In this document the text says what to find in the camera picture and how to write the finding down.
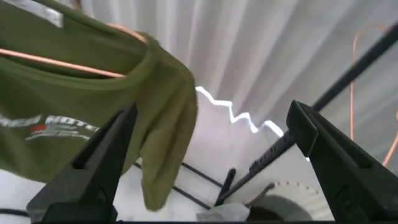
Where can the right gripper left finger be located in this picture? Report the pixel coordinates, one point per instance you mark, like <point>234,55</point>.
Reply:
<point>93,183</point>

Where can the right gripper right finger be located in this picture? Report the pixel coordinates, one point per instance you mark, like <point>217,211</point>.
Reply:
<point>367,189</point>

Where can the green printed shirt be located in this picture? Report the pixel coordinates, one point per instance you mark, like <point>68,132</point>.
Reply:
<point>77,99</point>

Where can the pink clothes hanger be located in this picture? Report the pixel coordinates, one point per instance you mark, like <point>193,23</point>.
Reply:
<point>351,93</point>
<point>62,63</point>

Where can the white laundry basket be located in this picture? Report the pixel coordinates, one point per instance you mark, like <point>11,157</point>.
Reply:
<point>295,193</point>

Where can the black clothes rack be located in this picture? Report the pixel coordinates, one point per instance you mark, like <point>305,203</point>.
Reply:
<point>357,67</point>

